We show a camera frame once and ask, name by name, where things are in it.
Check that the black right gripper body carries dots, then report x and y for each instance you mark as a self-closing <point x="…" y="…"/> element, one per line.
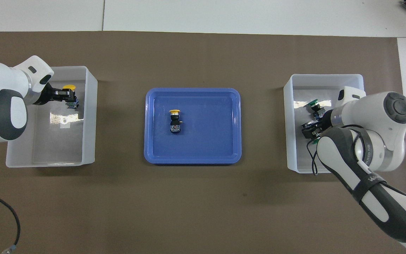
<point x="327" y="121"/>

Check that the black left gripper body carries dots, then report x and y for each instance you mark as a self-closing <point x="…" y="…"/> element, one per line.
<point x="48" y="96"/>

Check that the yellow push button switch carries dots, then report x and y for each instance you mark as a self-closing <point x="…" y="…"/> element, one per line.
<point x="175" y="123"/>
<point x="69" y="87"/>

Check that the green push button switch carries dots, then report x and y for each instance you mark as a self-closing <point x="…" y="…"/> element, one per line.
<point x="312" y="103"/>
<point x="315" y="141"/>

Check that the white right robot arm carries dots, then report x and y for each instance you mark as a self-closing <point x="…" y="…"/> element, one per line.
<point x="372" y="123"/>

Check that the translucent white plastic box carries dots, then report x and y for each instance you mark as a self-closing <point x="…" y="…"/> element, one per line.
<point x="51" y="148"/>
<point x="294" y="158"/>

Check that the blue plastic tray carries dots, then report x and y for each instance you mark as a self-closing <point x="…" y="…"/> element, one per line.
<point x="206" y="141"/>

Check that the brown table mat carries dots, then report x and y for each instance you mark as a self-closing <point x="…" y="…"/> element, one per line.
<point x="196" y="204"/>

